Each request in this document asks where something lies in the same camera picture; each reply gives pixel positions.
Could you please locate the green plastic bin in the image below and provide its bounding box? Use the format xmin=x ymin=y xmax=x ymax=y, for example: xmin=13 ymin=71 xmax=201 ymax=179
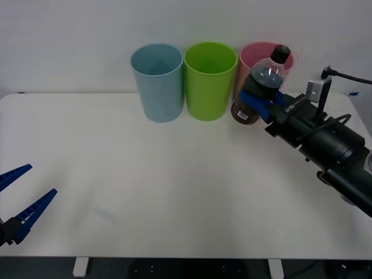
xmin=183 ymin=41 xmax=238 ymax=122

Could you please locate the white table leg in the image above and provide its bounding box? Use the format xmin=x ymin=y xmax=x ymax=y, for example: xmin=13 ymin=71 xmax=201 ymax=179
xmin=267 ymin=258 xmax=284 ymax=279
xmin=72 ymin=257 xmax=89 ymax=277

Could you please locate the pale blue plastic bin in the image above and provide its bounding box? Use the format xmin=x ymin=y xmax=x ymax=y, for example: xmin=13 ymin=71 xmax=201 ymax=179
xmin=130 ymin=43 xmax=184 ymax=123

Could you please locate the pink plastic bin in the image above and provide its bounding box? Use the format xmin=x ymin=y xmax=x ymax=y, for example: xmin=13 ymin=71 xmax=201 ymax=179
xmin=231 ymin=41 xmax=295 ymax=101

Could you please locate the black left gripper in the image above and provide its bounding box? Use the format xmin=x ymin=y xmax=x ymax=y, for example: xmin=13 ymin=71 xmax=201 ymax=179
xmin=0 ymin=163 xmax=58 ymax=248

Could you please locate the dark bottle with black cap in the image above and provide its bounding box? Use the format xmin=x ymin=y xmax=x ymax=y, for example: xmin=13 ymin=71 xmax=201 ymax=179
xmin=231 ymin=45 xmax=292 ymax=126

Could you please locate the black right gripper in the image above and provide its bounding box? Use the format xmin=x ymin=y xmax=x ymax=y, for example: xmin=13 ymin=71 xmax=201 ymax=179
xmin=239 ymin=90 xmax=328 ymax=149

